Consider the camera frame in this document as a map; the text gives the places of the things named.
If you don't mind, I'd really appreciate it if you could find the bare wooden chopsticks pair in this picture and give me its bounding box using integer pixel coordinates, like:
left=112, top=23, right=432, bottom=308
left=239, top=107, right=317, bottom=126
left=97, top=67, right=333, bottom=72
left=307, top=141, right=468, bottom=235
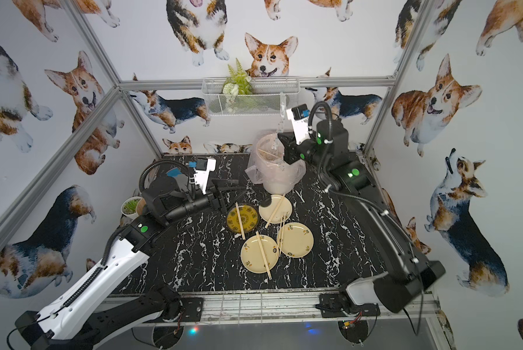
left=235, top=202, right=246, bottom=241

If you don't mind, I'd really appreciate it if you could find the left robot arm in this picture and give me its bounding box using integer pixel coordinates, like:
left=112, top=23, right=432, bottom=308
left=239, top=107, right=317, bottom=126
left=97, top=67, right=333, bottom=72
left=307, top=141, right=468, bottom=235
left=14, top=157, right=247, bottom=349

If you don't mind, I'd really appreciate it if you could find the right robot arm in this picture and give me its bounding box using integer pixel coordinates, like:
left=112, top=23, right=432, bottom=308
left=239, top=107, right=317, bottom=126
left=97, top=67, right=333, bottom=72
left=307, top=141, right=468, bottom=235
left=278, top=102, right=445, bottom=313

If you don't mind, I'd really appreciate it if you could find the pink trash bin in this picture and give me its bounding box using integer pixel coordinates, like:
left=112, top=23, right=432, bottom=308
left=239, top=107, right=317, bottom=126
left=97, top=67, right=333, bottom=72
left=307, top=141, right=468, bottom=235
left=255, top=134, right=306, bottom=195

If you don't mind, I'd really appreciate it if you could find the clear plastic bin liner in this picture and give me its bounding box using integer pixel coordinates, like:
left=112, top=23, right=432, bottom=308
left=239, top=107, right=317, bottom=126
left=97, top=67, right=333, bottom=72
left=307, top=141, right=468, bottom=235
left=243, top=129, right=309, bottom=185

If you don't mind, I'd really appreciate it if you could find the dark yellow patterned plate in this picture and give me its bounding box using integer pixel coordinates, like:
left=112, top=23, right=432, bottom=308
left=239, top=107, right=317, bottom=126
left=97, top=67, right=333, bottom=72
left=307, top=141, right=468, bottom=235
left=226, top=204, right=260, bottom=234

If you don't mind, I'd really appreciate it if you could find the grey blue work glove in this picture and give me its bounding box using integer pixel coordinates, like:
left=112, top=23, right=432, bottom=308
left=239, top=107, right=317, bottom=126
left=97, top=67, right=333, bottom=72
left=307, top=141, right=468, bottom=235
left=165, top=168, right=191, bottom=195

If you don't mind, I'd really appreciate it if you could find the cream plate back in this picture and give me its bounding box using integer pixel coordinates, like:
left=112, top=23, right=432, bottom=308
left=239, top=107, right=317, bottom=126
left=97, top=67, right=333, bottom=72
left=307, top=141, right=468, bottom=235
left=258, top=194, right=293, bottom=224

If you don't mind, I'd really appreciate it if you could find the cream plate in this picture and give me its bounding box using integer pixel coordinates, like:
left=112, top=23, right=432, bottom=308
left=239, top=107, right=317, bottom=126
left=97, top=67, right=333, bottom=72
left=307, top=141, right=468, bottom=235
left=240, top=235, right=279, bottom=274
left=258, top=194, right=293, bottom=224
left=281, top=223, right=314, bottom=258

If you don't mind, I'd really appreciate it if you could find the cream plate front left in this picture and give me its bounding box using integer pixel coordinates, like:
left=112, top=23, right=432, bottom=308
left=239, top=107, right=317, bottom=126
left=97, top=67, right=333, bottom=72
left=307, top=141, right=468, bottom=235
left=240, top=235, right=279, bottom=274

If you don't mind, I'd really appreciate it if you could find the cream plate front right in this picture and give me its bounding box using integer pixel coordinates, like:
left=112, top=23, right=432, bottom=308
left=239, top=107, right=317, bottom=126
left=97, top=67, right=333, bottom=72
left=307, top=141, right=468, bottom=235
left=281, top=223, right=314, bottom=258

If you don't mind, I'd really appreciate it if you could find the brown pot green plant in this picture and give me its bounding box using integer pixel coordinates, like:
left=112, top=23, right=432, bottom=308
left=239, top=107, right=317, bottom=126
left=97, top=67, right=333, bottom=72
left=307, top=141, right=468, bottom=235
left=136, top=198, right=146, bottom=216

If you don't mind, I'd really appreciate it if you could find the artificial fern with flower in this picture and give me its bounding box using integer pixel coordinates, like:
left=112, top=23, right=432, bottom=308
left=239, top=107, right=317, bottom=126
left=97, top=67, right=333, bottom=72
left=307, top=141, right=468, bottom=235
left=222, top=59, right=254, bottom=112

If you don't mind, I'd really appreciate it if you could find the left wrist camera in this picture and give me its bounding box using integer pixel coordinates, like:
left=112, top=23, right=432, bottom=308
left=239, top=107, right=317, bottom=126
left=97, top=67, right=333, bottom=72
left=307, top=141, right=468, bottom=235
left=188, top=157, right=216, bottom=194

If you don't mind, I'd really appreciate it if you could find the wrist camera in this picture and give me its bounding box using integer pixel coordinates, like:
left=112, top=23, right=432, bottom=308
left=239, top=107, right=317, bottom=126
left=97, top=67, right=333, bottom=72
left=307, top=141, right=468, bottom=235
left=286, top=104, right=310, bottom=144
left=188, top=157, right=216, bottom=194

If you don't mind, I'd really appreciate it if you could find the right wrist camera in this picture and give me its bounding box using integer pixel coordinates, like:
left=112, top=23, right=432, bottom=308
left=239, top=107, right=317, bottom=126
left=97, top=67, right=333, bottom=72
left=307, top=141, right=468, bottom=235
left=286, top=104, right=310, bottom=144

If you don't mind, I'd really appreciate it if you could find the white wire wall basket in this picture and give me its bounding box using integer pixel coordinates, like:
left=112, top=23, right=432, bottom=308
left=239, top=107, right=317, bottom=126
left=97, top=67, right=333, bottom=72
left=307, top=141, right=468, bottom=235
left=202, top=77, right=300, bottom=116

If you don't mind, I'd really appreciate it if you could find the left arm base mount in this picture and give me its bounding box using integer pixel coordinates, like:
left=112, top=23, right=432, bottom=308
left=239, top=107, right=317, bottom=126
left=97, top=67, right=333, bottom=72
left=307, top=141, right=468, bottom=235
left=159, top=297, right=205, bottom=322

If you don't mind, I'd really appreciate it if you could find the aluminium front rail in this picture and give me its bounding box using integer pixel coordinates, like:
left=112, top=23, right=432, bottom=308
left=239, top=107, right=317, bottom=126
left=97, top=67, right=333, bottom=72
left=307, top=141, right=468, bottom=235
left=75, top=287, right=442, bottom=329

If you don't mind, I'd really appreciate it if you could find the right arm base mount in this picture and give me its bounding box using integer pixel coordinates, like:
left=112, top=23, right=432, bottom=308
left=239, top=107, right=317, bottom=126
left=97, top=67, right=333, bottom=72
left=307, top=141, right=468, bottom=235
left=315, top=293, right=381, bottom=318

